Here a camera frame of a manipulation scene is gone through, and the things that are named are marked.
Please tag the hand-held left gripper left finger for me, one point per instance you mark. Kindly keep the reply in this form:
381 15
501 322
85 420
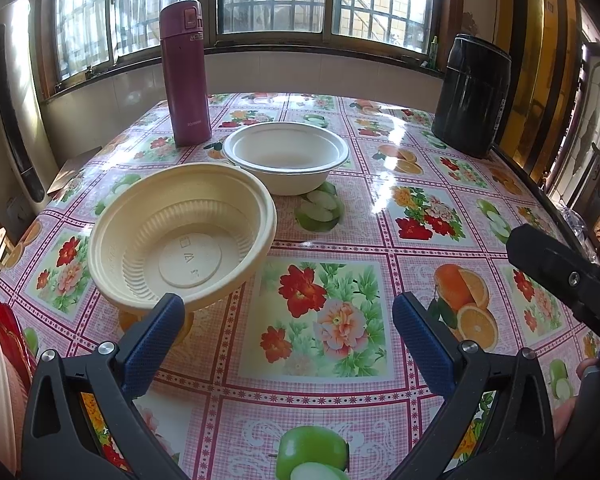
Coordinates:
147 347

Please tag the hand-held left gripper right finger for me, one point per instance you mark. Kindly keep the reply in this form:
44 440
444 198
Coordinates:
422 337

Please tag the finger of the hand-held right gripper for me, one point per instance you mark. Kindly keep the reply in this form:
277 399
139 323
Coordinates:
555 260

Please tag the large white paper bowl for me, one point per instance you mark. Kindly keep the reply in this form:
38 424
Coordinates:
287 147

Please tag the person's right hand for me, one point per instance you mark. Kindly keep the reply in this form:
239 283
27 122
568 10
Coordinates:
564 425

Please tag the clear plastic bag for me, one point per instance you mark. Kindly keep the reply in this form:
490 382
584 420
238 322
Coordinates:
575 222

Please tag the red plate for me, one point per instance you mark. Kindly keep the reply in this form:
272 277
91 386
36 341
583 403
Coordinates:
10 340

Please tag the fruit and flower tablecloth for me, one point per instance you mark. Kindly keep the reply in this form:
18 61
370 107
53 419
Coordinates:
340 220

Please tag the black cylindrical canister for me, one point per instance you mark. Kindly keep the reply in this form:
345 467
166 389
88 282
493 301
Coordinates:
472 95

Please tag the green bottle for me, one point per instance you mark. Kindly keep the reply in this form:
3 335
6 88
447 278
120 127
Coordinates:
434 52

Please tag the maroon thermos bottle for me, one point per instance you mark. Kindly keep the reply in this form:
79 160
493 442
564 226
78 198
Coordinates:
185 75

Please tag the white standing air conditioner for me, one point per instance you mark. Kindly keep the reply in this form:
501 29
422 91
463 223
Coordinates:
15 100

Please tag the barred window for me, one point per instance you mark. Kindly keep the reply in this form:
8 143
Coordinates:
260 0

